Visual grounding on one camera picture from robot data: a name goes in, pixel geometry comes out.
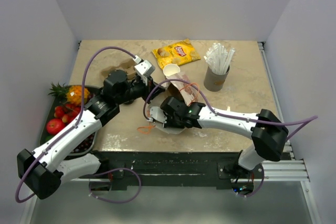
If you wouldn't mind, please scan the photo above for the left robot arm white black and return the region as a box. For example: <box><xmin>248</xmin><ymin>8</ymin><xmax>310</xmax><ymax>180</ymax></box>
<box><xmin>17</xmin><ymin>70</ymin><xmax>166</xmax><ymax>199</ymax></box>

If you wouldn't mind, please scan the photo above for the dark grapes bunch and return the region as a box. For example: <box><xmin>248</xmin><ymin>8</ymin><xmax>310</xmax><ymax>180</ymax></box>
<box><xmin>71</xmin><ymin>133</ymin><xmax>95</xmax><ymax>154</ymax></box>

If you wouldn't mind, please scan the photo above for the brown paper takeout bag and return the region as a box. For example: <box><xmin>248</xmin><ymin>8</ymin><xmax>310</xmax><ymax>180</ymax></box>
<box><xmin>138</xmin><ymin>73</ymin><xmax>200</xmax><ymax>135</ymax></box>

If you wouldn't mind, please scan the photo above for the green lime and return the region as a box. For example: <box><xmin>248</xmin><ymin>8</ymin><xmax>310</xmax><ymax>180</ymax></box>
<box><xmin>45</xmin><ymin>135</ymin><xmax>54</xmax><ymax>142</ymax></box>

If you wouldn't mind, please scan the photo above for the yellow Lays chips bag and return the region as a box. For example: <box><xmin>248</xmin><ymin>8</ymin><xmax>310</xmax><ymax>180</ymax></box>
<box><xmin>152</xmin><ymin>39</ymin><xmax>201</xmax><ymax>70</ymax></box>

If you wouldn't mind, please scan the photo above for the grey straw holder cup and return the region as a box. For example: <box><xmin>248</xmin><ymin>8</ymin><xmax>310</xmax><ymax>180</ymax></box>
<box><xmin>203</xmin><ymin>67</ymin><xmax>230</xmax><ymax>92</ymax></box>

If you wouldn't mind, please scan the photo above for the toy pineapple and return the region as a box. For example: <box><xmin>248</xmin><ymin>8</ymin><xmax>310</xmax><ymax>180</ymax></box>
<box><xmin>49</xmin><ymin>83</ymin><xmax>90</xmax><ymax>106</ymax></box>

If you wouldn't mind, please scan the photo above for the brown paper cup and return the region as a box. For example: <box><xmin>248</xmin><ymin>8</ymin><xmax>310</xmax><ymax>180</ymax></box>
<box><xmin>163</xmin><ymin>63</ymin><xmax>181</xmax><ymax>77</ymax></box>

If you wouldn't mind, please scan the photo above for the grey fruit tray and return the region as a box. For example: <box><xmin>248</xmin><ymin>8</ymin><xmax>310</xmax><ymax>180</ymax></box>
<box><xmin>39</xmin><ymin>83</ymin><xmax>99</xmax><ymax>159</ymax></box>

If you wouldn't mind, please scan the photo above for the small red fruits cluster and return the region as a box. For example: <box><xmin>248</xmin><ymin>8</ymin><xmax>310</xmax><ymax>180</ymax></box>
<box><xmin>54</xmin><ymin>103</ymin><xmax>80</xmax><ymax>124</ymax></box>

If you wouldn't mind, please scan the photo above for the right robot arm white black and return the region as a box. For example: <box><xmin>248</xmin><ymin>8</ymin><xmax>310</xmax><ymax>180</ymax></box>
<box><xmin>149</xmin><ymin>96</ymin><xmax>288</xmax><ymax>178</ymax></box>

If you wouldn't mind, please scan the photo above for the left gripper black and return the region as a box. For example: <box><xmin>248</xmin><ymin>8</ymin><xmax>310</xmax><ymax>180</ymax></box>
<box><xmin>117</xmin><ymin>74</ymin><xmax>166</xmax><ymax>105</ymax></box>

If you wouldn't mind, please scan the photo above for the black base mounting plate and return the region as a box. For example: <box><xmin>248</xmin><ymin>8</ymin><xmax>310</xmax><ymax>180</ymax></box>
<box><xmin>85</xmin><ymin>152</ymin><xmax>263</xmax><ymax>195</ymax></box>

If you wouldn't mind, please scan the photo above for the cardboard cup carrier tray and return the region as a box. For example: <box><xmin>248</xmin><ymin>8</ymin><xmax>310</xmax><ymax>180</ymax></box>
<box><xmin>99</xmin><ymin>59</ymin><xmax>136</xmax><ymax>81</ymax></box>

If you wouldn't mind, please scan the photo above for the large red apple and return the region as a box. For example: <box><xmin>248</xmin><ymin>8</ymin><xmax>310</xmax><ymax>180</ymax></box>
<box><xmin>46</xmin><ymin>119</ymin><xmax>66</xmax><ymax>135</ymax></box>

